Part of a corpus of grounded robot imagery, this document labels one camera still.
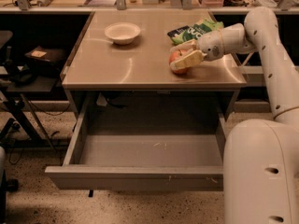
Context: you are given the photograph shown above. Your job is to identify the black box with label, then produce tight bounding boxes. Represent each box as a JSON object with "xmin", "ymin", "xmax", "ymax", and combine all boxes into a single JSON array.
[{"xmin": 25, "ymin": 46, "xmax": 66, "ymax": 67}]

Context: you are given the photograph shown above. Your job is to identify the white stick with black tip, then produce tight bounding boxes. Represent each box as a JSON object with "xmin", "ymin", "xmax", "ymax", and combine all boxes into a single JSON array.
[{"xmin": 241, "ymin": 52, "xmax": 254, "ymax": 66}]

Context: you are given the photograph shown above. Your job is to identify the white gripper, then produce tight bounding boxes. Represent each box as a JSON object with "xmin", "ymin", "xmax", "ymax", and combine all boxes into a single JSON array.
[{"xmin": 170, "ymin": 31, "xmax": 224, "ymax": 69}]

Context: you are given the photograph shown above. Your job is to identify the green chip bag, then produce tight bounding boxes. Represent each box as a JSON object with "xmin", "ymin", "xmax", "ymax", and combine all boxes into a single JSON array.
[{"xmin": 170, "ymin": 19, "xmax": 224, "ymax": 45}]

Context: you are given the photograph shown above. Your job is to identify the red apple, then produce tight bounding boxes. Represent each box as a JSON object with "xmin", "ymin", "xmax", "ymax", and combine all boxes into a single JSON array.
[{"xmin": 168, "ymin": 49, "xmax": 188, "ymax": 75}]

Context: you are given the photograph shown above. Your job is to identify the open grey top drawer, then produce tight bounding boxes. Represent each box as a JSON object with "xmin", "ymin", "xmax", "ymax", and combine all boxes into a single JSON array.
[{"xmin": 46, "ymin": 92, "xmax": 225, "ymax": 191}]

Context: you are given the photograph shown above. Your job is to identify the black side cart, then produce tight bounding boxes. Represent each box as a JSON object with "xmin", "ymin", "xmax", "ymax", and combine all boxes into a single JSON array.
[{"xmin": 0, "ymin": 30, "xmax": 68, "ymax": 151}]

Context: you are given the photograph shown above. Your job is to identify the grey metal cabinet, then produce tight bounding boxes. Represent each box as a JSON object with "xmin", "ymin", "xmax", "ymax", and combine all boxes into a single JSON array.
[{"xmin": 62, "ymin": 9, "xmax": 246, "ymax": 114}]

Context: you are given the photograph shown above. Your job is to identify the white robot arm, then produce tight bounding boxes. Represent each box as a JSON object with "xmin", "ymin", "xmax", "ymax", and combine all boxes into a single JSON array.
[{"xmin": 169, "ymin": 7, "xmax": 299, "ymax": 224}]

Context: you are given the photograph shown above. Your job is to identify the white bowl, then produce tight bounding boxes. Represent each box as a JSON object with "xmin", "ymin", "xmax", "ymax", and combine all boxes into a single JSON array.
[{"xmin": 105, "ymin": 22, "xmax": 141, "ymax": 45}]

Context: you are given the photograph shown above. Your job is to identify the dark blue snack packet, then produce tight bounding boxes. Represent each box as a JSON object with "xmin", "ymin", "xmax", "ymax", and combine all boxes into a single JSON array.
[{"xmin": 167, "ymin": 26, "xmax": 189, "ymax": 37}]

